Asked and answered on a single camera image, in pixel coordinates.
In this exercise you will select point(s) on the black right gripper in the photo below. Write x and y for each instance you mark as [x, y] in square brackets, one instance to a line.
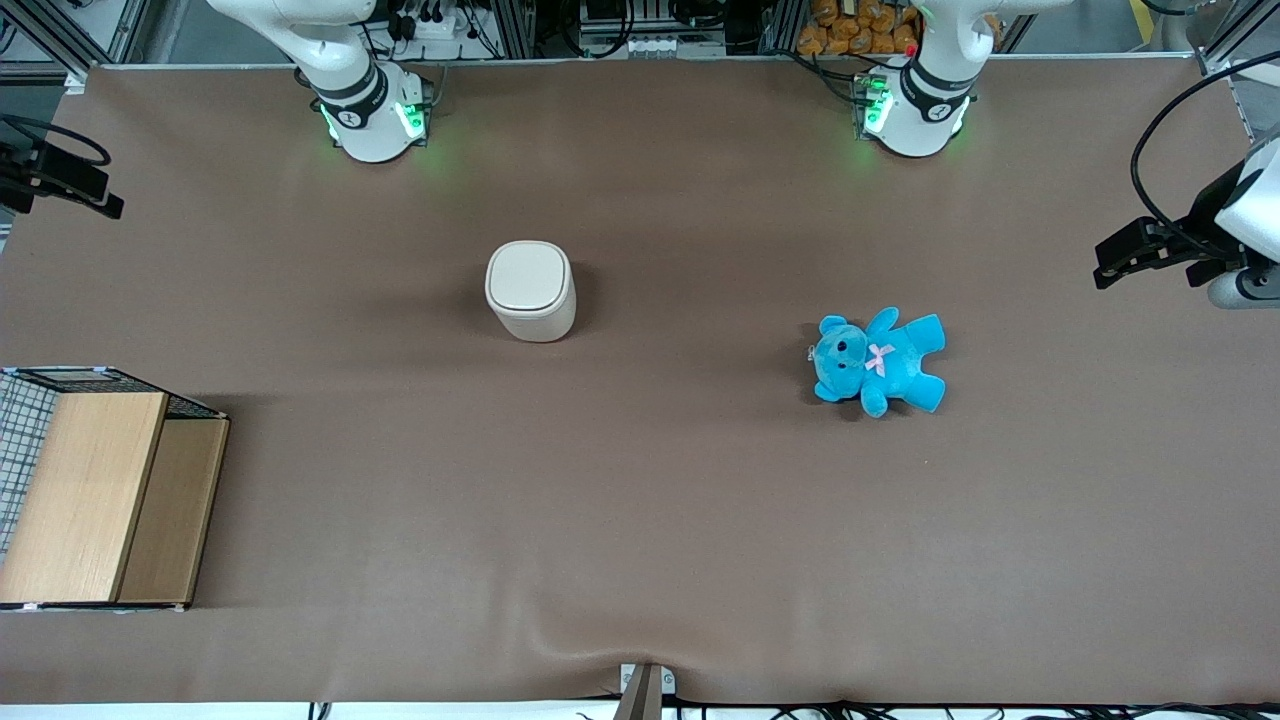
[18, 180]

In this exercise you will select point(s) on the aluminium frame post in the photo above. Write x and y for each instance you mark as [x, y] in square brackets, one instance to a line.
[1235, 60]
[60, 35]

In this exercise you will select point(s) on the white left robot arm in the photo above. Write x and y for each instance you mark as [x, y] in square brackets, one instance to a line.
[920, 110]

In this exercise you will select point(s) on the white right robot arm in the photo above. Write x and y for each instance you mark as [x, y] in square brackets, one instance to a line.
[365, 110]

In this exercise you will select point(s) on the brown plush toys pile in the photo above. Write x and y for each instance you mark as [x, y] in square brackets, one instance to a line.
[860, 28]

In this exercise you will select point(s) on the blue teddy bear plush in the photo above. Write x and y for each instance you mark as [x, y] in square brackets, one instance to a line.
[885, 360]

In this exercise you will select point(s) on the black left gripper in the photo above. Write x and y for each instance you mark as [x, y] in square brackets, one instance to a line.
[1203, 238]

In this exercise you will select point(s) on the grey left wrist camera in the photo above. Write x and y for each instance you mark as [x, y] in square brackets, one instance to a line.
[1245, 288]

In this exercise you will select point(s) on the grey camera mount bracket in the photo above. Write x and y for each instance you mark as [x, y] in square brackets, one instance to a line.
[645, 690]

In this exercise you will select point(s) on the white power strip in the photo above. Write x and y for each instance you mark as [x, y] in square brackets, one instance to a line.
[432, 25]

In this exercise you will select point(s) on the white lidded trash can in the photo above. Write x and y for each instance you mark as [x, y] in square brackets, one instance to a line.
[530, 285]

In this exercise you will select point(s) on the brown table mat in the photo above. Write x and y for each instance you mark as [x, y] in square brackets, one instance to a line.
[640, 500]

